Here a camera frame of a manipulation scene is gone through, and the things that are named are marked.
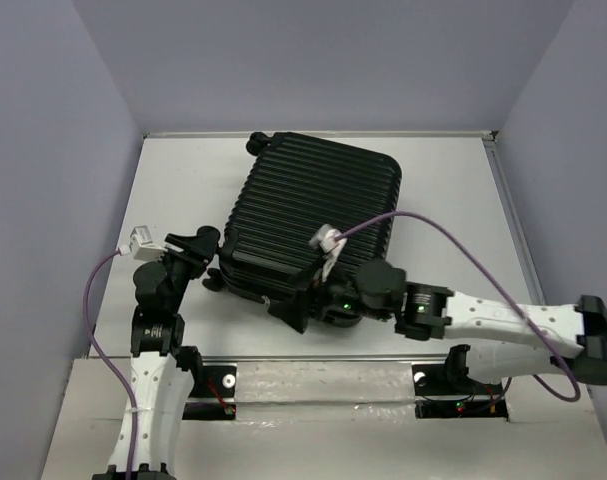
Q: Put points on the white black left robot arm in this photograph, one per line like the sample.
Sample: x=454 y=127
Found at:
x=162 y=371

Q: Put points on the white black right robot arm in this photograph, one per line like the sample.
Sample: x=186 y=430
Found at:
x=494 y=340

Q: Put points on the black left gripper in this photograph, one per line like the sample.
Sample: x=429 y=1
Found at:
x=200 y=248

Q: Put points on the black hard-shell suitcase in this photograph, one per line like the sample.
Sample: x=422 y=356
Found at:
x=297 y=184

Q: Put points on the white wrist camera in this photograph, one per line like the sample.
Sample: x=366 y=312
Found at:
x=140 y=246
x=326 y=240

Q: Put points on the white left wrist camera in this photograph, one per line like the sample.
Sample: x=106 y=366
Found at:
x=140 y=246

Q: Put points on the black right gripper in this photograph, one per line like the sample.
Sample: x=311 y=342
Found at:
x=291 y=308

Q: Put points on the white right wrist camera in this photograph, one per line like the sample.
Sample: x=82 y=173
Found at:
x=326 y=240

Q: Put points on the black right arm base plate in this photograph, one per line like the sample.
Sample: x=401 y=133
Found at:
x=436 y=397

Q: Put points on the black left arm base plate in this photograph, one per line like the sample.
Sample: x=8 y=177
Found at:
x=213 y=399

